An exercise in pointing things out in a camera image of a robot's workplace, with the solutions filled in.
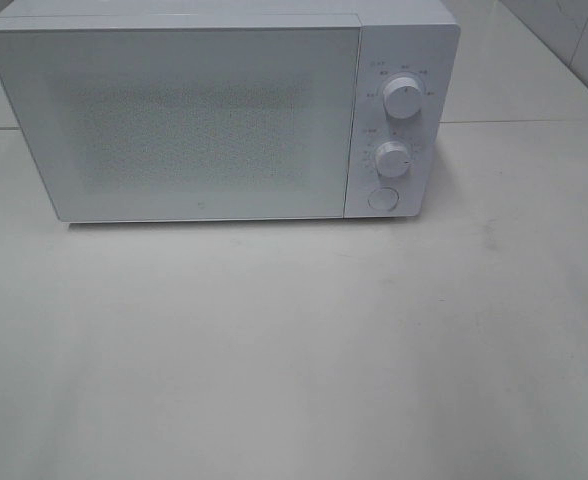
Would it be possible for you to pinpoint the round white door button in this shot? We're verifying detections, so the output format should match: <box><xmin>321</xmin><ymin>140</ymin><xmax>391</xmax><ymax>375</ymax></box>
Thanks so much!
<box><xmin>368</xmin><ymin>187</ymin><xmax>399</xmax><ymax>212</ymax></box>

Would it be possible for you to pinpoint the white microwave door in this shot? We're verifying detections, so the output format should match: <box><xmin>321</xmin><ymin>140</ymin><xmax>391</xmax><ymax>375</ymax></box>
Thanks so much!
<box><xmin>0</xmin><ymin>28</ymin><xmax>359</xmax><ymax>223</ymax></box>

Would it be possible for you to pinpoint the white round knob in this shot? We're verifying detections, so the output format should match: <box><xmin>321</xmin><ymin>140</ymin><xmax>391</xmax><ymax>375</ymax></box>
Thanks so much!
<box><xmin>381</xmin><ymin>72</ymin><xmax>425</xmax><ymax>120</ymax></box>
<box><xmin>374</xmin><ymin>141</ymin><xmax>412</xmax><ymax>178</ymax></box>

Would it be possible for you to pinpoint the white microwave oven body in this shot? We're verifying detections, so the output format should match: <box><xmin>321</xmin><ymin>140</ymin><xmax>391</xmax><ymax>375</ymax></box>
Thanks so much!
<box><xmin>0</xmin><ymin>1</ymin><xmax>460</xmax><ymax>222</ymax></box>

